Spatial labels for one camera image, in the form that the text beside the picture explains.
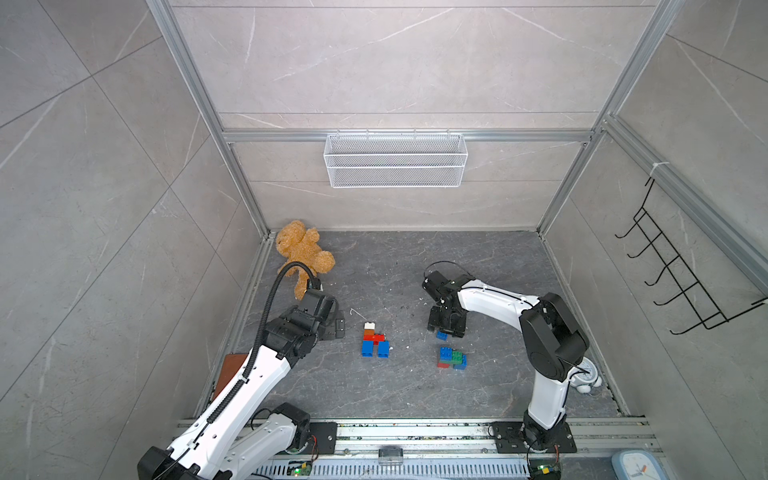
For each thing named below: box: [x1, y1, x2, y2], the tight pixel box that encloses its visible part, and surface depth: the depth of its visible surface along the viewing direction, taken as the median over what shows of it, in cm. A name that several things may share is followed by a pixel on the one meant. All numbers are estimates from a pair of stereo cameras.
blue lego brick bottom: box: [378, 340, 391, 359], surface depth 90 cm
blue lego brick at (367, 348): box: [361, 340, 375, 358], surface depth 89 cm
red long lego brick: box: [363, 334, 385, 342], surface depth 90 cm
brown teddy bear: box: [275, 220, 336, 300], surface depth 106 cm
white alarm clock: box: [567, 356, 602, 394], surface depth 81 cm
